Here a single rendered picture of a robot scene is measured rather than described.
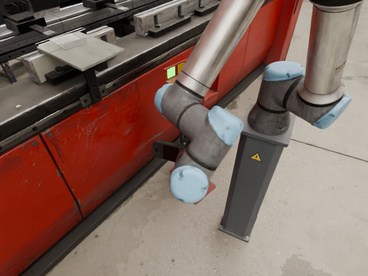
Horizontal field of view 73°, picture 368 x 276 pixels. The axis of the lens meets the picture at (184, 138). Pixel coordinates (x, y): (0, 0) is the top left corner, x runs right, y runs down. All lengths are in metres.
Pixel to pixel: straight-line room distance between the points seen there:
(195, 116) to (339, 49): 0.34
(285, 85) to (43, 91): 0.83
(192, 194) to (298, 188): 1.41
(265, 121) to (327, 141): 1.40
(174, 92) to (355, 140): 2.00
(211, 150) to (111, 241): 1.17
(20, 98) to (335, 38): 0.96
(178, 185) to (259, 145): 0.54
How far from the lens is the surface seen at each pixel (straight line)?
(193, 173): 0.47
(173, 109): 0.54
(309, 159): 2.06
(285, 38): 2.89
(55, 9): 1.12
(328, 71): 0.69
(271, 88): 0.85
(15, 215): 1.20
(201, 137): 0.48
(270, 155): 0.98
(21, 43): 1.34
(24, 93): 1.08
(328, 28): 0.61
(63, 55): 0.97
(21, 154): 1.05
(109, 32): 1.23
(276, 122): 0.91
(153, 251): 1.50
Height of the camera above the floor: 1.38
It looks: 44 degrees down
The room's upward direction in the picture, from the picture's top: straight up
